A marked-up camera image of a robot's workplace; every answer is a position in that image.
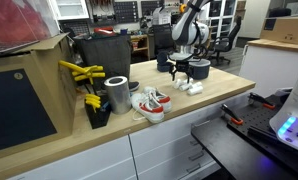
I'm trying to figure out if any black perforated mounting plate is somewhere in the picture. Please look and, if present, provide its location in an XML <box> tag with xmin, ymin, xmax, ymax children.
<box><xmin>190</xmin><ymin>92</ymin><xmax>298</xmax><ymax>180</ymax></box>

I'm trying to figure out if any brown cardboard shipping box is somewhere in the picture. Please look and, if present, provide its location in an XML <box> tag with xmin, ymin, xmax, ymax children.
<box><xmin>259</xmin><ymin>15</ymin><xmax>298</xmax><ymax>45</ymax></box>

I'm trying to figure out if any white robot base blue light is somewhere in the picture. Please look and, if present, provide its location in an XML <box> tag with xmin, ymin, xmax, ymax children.
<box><xmin>268</xmin><ymin>60</ymin><xmax>298</xmax><ymax>156</ymax></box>

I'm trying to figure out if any dark wall tool rack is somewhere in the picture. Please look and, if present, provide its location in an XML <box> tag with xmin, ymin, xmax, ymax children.
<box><xmin>140</xmin><ymin>0</ymin><xmax>164</xmax><ymax>17</ymax></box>
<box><xmin>112</xmin><ymin>0</ymin><xmax>139</xmax><ymax>25</ymax></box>

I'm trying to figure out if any black mesh office chair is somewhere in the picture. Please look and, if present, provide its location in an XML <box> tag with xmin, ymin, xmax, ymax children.
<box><xmin>151</xmin><ymin>23</ymin><xmax>177</xmax><ymax>60</ymax></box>

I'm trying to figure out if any dark grey fabric bin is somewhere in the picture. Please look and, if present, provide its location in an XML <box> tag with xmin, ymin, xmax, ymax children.
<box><xmin>73</xmin><ymin>32</ymin><xmax>133</xmax><ymax>92</ymax></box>

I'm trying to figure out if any grey drawer handle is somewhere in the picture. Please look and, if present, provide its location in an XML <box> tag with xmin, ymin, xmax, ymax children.
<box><xmin>188</xmin><ymin>139</ymin><xmax>201</xmax><ymax>148</ymax></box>
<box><xmin>185</xmin><ymin>162</ymin><xmax>202</xmax><ymax>175</ymax></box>
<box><xmin>187</xmin><ymin>150</ymin><xmax>205</xmax><ymax>163</ymax></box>

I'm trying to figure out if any dark grey cylindrical bowl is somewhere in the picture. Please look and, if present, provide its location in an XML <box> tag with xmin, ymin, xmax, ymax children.
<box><xmin>188</xmin><ymin>58</ymin><xmax>212</xmax><ymax>81</ymax></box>

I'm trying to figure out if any white red sneaker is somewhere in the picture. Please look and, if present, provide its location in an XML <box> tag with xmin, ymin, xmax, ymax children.
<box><xmin>130</xmin><ymin>92</ymin><xmax>166</xmax><ymax>125</ymax></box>
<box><xmin>142</xmin><ymin>85</ymin><xmax>173</xmax><ymax>114</ymax></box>

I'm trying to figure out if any red tool case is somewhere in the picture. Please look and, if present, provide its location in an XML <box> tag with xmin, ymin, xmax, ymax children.
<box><xmin>93</xmin><ymin>26</ymin><xmax>117</xmax><ymax>37</ymax></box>

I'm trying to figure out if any white cabinet with wood top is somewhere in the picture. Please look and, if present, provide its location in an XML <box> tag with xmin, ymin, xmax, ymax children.
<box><xmin>238</xmin><ymin>38</ymin><xmax>298</xmax><ymax>98</ymax></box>

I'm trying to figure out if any long yellow clamp handle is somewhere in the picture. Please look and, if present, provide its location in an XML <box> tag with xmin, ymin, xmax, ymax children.
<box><xmin>57</xmin><ymin>59</ymin><xmax>91</xmax><ymax>76</ymax></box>

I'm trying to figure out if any yellow handled tool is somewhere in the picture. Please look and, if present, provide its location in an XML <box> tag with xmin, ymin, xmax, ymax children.
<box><xmin>84</xmin><ymin>93</ymin><xmax>102</xmax><ymax>103</ymax></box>
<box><xmin>84</xmin><ymin>99</ymin><xmax>102</xmax><ymax>114</ymax></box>

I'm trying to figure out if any black orange clamp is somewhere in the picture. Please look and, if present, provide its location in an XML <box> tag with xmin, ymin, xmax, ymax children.
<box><xmin>220</xmin><ymin>103</ymin><xmax>244</xmax><ymax>127</ymax></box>
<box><xmin>248</xmin><ymin>92</ymin><xmax>276</xmax><ymax>111</ymax></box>

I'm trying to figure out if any large cardboard box black panel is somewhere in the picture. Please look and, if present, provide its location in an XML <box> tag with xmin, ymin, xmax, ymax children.
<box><xmin>0</xmin><ymin>32</ymin><xmax>78</xmax><ymax>163</ymax></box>

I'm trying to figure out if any red item in plastic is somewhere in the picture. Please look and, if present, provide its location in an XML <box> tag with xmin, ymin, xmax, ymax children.
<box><xmin>0</xmin><ymin>0</ymin><xmax>61</xmax><ymax>55</ymax></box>

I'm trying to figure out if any dark shoe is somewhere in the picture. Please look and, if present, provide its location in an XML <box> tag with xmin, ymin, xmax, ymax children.
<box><xmin>128</xmin><ymin>80</ymin><xmax>141</xmax><ymax>93</ymax></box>

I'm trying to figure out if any white 3D printer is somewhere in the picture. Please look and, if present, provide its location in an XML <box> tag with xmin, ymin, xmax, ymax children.
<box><xmin>151</xmin><ymin>6</ymin><xmax>173</xmax><ymax>26</ymax></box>

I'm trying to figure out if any wooden workbench shelf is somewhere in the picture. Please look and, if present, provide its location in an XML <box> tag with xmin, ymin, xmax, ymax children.
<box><xmin>129</xmin><ymin>29</ymin><xmax>177</xmax><ymax>62</ymax></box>

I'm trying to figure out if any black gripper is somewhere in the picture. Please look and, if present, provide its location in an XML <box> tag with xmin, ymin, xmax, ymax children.
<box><xmin>168</xmin><ymin>52</ymin><xmax>195</xmax><ymax>84</ymax></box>

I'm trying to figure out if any white cylinder object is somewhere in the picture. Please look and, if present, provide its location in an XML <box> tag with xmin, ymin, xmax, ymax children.
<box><xmin>181</xmin><ymin>77</ymin><xmax>194</xmax><ymax>86</ymax></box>
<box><xmin>190</xmin><ymin>81</ymin><xmax>204</xmax><ymax>90</ymax></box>
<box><xmin>187</xmin><ymin>85</ymin><xmax>205</xmax><ymax>97</ymax></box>
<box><xmin>178</xmin><ymin>83</ymin><xmax>193</xmax><ymax>93</ymax></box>
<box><xmin>173</xmin><ymin>78</ymin><xmax>183</xmax><ymax>90</ymax></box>

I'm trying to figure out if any silver metal cylinder can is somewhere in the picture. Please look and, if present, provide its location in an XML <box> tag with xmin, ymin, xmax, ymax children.
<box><xmin>103</xmin><ymin>75</ymin><xmax>133</xmax><ymax>116</ymax></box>

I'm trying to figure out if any dark blue open-lid container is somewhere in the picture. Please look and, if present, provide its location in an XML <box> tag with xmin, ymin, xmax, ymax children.
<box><xmin>156</xmin><ymin>50</ymin><xmax>175</xmax><ymax>73</ymax></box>

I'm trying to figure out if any yellow filament spool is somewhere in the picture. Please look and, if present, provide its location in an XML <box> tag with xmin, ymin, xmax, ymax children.
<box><xmin>179</xmin><ymin>3</ymin><xmax>188</xmax><ymax>15</ymax></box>

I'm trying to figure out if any white drawer cabinet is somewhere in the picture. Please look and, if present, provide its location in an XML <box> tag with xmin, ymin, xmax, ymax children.
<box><xmin>6</xmin><ymin>89</ymin><xmax>254</xmax><ymax>180</ymax></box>

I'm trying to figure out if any black tool holder box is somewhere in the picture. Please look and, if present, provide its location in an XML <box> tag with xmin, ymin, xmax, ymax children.
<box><xmin>84</xmin><ymin>94</ymin><xmax>112</xmax><ymax>130</ymax></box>

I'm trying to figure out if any white framed wall cabinet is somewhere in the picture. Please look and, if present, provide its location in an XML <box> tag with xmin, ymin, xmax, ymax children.
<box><xmin>50</xmin><ymin>0</ymin><xmax>90</xmax><ymax>21</ymax></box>

